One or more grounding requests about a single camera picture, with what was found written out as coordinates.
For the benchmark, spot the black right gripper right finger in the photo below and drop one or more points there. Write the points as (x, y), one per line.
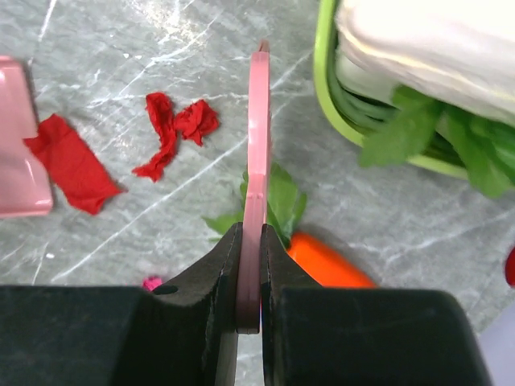
(314, 335)

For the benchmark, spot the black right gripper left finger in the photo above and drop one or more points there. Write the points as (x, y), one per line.
(181, 333)

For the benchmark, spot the pink plastic brush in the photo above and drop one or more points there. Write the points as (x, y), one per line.
(248, 296)

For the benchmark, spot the pink plastic dustpan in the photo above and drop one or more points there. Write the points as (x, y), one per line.
(25, 187)

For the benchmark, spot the large red paper scrap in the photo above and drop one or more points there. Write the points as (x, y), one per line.
(72, 166)

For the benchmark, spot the toy carrot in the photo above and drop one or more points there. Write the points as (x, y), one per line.
(283, 209)

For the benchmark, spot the small magenta paper ball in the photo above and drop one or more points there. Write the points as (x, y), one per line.
(152, 283)

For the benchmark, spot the red chili toy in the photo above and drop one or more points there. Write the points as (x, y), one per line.
(510, 268)

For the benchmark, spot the curved red paper scrap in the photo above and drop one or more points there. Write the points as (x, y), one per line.
(192, 123)

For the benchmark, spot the white bok choy toy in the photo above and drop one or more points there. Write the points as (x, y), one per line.
(447, 68)

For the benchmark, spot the green plastic tray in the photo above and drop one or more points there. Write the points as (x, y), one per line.
(355, 116)

